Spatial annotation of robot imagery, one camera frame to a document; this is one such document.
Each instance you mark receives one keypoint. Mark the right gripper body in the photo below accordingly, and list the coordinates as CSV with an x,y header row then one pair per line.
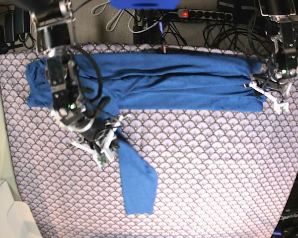
x,y
96,134

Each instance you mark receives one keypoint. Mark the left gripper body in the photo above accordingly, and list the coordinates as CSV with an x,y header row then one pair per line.
x,y
266,82

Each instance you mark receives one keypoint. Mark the blue T-shirt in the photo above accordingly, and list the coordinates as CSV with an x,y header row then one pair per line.
x,y
148,81

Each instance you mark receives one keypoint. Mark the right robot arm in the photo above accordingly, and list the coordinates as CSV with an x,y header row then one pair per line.
x,y
76,107

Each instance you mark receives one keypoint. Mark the orange black table clamp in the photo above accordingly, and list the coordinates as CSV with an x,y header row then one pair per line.
x,y
163,49

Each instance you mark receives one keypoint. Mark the fan-patterned table cloth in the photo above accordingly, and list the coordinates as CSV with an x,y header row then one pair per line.
x,y
220,174

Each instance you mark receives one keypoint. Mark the white plastic bin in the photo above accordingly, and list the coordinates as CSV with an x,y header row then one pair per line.
x,y
16,220

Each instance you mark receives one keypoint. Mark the black power adapter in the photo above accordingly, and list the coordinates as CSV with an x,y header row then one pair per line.
x,y
16,25

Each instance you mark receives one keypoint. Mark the black OpenArm box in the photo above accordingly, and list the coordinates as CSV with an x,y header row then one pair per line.
x,y
287,226

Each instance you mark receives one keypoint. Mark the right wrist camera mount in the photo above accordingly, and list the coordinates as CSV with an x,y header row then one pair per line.
x,y
103,154

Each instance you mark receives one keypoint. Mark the white power strip red switch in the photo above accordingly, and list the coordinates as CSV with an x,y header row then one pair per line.
x,y
204,15

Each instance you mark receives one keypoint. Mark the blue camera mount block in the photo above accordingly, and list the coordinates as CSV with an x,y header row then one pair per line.
x,y
145,4

